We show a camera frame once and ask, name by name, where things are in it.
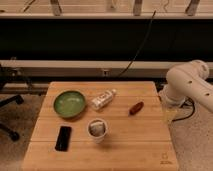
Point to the black rectangular eraser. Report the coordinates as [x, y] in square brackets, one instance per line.
[63, 138]

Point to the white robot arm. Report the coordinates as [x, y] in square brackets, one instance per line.
[188, 80]

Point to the clear plastic bottle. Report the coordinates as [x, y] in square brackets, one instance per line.
[103, 99]

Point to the brown red sausage toy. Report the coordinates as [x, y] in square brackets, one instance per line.
[136, 108]

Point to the white paper cup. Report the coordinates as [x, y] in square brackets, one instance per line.
[97, 130]

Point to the green bowl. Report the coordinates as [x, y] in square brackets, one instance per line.
[69, 104]

